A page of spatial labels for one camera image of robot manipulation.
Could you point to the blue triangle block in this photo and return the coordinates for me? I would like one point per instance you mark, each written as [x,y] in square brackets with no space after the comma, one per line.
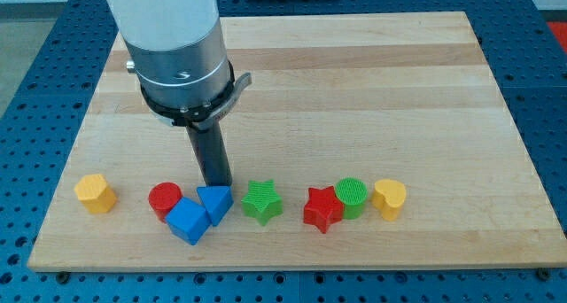
[217,201]

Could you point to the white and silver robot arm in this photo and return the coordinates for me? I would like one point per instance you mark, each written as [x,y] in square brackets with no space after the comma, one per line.
[178,53]

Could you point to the green star block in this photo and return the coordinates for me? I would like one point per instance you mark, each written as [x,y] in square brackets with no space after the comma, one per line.
[262,202]

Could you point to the yellow hexagon block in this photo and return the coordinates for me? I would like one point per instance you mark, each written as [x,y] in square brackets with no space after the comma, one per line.
[95,194]

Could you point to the yellow heart block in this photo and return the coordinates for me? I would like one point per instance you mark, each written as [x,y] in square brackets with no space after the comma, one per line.
[389,197]

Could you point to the red star block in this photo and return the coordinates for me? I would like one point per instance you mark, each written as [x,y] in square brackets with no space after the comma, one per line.
[323,208]

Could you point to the blue cube block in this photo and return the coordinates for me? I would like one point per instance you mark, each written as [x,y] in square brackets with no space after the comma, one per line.
[188,220]

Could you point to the red cylinder block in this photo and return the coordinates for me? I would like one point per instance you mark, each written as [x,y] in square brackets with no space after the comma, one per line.
[163,197]

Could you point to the wooden board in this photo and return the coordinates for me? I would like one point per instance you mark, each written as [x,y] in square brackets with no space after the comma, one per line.
[402,96]

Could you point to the black clamp ring with lever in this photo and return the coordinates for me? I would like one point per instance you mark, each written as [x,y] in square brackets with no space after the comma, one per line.
[197,104]

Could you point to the green cylinder block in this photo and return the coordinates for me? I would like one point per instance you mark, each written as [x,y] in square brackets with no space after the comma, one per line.
[353,193]

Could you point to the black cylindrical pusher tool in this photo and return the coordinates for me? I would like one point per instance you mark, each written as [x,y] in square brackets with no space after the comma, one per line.
[210,152]

